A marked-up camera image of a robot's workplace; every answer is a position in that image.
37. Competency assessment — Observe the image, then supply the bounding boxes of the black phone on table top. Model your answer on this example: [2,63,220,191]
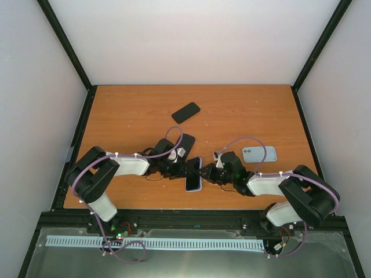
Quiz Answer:
[171,102,201,124]

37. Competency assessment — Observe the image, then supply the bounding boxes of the light blue phone case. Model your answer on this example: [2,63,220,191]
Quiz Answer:
[242,146,277,163]

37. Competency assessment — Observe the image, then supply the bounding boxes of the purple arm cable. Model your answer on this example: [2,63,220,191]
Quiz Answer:
[216,136,340,217]
[72,126,184,232]

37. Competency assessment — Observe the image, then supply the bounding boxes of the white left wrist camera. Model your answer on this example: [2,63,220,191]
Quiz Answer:
[168,147,186,163]

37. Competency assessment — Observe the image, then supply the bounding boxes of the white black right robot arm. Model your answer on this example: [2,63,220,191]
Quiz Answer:
[199,152,340,227]

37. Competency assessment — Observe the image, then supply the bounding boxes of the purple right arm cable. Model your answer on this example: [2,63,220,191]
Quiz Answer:
[216,136,340,217]

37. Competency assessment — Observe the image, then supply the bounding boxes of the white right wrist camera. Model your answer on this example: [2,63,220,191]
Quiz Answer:
[213,151,224,169]

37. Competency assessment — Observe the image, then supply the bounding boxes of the black left frame post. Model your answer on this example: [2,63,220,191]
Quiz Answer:
[37,0,94,93]

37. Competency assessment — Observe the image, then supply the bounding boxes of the light blue cable duct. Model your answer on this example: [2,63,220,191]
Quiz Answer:
[45,235,264,253]

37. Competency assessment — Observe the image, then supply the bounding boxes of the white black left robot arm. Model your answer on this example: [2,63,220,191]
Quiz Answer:
[65,134,202,233]

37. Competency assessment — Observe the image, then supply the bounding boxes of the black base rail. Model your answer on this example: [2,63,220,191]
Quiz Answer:
[86,208,290,239]

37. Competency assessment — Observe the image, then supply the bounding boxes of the black frame post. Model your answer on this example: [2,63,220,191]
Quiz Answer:
[292,0,354,90]
[37,0,94,93]

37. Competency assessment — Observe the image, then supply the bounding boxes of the lavender phone case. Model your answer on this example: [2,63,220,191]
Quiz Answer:
[184,158,203,193]

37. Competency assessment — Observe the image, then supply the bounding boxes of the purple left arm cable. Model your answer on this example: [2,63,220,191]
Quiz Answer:
[72,126,184,232]

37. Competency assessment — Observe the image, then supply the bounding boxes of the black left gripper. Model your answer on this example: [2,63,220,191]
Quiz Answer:
[159,159,194,180]

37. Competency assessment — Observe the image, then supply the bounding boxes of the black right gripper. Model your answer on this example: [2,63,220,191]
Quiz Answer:
[197,163,235,186]

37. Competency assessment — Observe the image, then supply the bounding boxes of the blue phone black screen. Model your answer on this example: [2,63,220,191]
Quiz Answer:
[185,157,203,191]

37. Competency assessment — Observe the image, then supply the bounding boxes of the purple phone black screen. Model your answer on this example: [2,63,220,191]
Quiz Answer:
[176,133,195,160]

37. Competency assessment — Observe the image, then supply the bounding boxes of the black right frame post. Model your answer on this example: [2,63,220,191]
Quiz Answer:
[292,0,354,90]

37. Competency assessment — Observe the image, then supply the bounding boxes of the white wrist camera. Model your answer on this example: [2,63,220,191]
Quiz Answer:
[168,147,186,163]
[213,151,224,169]

